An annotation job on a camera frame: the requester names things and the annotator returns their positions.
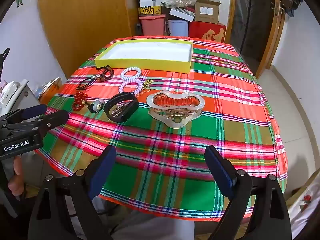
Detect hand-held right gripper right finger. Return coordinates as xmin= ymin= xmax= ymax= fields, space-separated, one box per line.
xmin=204 ymin=145 xmax=292 ymax=240

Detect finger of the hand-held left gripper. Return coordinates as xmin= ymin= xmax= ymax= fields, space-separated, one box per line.
xmin=0 ymin=104 xmax=47 ymax=125
xmin=7 ymin=110 xmax=69 ymax=137

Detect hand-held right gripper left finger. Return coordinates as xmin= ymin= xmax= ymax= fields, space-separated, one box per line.
xmin=27 ymin=145 xmax=117 ymax=240

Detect red bead bracelet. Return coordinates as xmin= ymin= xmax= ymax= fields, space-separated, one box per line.
xmin=72 ymin=91 xmax=88 ymax=111

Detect bear charm keychain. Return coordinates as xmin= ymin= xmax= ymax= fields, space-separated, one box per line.
xmin=87 ymin=99 xmax=104 ymax=113

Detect black wristband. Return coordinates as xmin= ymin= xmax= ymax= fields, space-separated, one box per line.
xmin=103 ymin=92 xmax=139 ymax=123

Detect pale spiral hair tie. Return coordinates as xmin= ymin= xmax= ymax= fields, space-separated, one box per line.
xmin=120 ymin=67 xmax=142 ymax=80
xmin=119 ymin=79 xmax=143 ymax=95

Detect clear hair claw clip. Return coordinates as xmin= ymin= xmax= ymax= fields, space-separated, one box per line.
xmin=146 ymin=91 xmax=206 ymax=130

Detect yellow shallow box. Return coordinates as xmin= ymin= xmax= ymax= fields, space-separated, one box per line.
xmin=94 ymin=41 xmax=193 ymax=74

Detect person's left hand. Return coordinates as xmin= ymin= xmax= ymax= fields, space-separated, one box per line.
xmin=7 ymin=155 xmax=25 ymax=200

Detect orange box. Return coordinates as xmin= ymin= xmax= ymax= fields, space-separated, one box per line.
xmin=37 ymin=77 xmax=63 ymax=105

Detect white appliance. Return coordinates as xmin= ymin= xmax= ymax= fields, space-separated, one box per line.
xmin=0 ymin=79 xmax=40 ymax=117

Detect plaid tablecloth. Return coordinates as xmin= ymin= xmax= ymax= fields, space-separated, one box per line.
xmin=35 ymin=37 xmax=288 ymax=222

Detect small silver ornament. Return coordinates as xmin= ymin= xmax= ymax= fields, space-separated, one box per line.
xmin=110 ymin=101 xmax=133 ymax=117

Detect person's grey trousers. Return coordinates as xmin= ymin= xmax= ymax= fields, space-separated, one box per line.
xmin=67 ymin=202 xmax=195 ymax=240

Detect floral cloth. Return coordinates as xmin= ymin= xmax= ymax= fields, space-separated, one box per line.
xmin=285 ymin=167 xmax=320 ymax=238

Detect wooden wardrobe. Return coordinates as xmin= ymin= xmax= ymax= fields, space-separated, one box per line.
xmin=37 ymin=0 xmax=140 ymax=79

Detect pink plastic bin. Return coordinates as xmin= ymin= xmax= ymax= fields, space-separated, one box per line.
xmin=139 ymin=15 xmax=167 ymax=36

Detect red gift box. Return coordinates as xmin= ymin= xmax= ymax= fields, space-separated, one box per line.
xmin=188 ymin=21 xmax=227 ymax=43

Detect pale blue bucket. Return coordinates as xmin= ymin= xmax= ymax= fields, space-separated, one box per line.
xmin=167 ymin=19 xmax=188 ymax=37

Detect dark mesh curtain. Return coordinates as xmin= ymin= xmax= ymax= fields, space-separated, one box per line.
xmin=230 ymin=0 xmax=277 ymax=63

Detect brown cardboard box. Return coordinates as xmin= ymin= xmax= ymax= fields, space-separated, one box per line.
xmin=194 ymin=0 xmax=222 ymax=25

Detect striped white box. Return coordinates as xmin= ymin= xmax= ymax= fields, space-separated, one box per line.
xmin=169 ymin=6 xmax=195 ymax=22

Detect clear plastic bag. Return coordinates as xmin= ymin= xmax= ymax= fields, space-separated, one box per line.
xmin=171 ymin=0 xmax=198 ymax=7

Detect black hair tie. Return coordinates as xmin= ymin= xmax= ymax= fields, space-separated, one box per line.
xmin=77 ymin=76 xmax=97 ymax=91

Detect dark brown bead bracelet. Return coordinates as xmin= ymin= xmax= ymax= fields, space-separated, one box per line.
xmin=96 ymin=65 xmax=113 ymax=82

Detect gold chain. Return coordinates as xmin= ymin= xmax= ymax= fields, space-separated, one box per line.
xmin=136 ymin=79 xmax=154 ymax=96

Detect wooden door frame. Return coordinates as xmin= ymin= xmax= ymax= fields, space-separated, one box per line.
xmin=255 ymin=0 xmax=287 ymax=79

